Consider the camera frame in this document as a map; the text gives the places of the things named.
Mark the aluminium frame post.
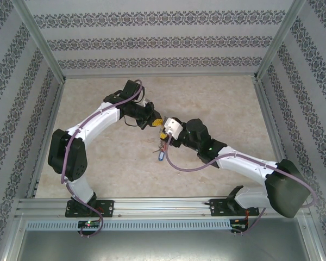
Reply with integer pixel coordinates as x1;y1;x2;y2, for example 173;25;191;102
10;0;67;82
254;0;308;82

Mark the aluminium side rail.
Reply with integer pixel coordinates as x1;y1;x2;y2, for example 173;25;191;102
26;80;67;201
254;78;298;196

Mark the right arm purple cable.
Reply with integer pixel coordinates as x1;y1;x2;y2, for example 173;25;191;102
164;133;317;236

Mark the blue tagged key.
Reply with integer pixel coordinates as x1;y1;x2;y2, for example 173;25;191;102
152;146;166;162

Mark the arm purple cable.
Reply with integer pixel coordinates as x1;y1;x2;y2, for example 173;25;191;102
60;78;146;240
164;133;317;236

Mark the aluminium frame leg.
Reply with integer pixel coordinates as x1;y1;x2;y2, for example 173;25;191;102
298;216;326;261
0;213;27;261

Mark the grey metal sheet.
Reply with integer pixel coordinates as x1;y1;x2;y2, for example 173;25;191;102
16;229;316;261

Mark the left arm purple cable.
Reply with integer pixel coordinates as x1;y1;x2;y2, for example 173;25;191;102
60;78;146;240

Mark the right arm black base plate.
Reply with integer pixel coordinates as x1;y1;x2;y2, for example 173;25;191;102
209;198;260;218

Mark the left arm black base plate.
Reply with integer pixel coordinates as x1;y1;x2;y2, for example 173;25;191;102
65;200;115;219

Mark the aluminium mounting rail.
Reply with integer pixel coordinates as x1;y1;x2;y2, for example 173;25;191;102
15;197;309;218

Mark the slotted grey cable duct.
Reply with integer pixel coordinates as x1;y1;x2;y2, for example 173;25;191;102
26;219;231;231

